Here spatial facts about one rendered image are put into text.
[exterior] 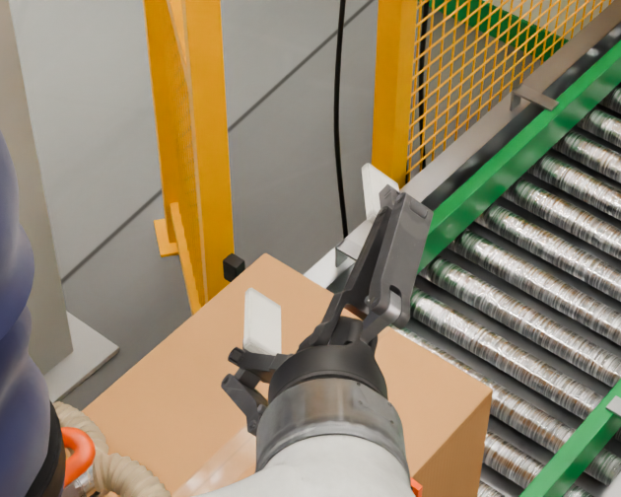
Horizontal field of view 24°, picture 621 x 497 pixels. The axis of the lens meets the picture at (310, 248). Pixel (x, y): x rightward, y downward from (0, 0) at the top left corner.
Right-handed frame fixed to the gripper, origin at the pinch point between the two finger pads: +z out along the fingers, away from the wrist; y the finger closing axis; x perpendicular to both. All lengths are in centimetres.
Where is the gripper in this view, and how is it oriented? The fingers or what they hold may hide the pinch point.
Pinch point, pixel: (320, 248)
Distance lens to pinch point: 104.5
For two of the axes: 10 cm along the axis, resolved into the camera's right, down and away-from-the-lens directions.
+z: -0.2, -5.4, 8.4
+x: -7.8, -5.2, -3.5
